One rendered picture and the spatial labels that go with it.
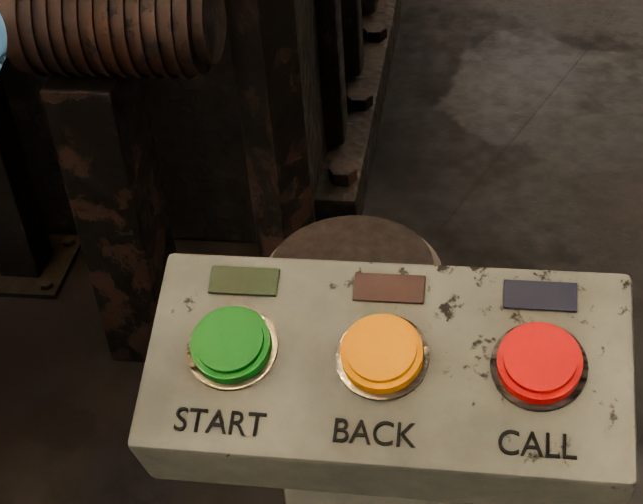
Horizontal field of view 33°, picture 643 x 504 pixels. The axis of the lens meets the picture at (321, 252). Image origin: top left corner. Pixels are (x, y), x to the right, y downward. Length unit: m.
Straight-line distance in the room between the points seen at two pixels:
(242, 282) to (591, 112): 1.33
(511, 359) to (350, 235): 0.24
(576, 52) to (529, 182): 0.41
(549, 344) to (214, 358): 0.16
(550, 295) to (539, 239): 1.01
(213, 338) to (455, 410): 0.12
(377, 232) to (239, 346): 0.23
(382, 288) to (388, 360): 0.04
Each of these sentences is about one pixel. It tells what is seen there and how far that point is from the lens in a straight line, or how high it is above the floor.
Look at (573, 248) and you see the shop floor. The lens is 1.54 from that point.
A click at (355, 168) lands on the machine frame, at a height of 0.09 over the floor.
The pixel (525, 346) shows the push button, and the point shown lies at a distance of 0.52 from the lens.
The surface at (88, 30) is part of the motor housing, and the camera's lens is 1.10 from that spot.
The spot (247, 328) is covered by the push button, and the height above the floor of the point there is 0.61.
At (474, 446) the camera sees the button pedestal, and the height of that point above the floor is 0.59.
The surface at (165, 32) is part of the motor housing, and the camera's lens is 1.08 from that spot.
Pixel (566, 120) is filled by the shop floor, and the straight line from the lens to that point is 1.80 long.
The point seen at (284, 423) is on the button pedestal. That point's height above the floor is 0.59.
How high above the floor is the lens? 0.97
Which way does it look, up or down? 40 degrees down
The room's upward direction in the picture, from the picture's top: 5 degrees counter-clockwise
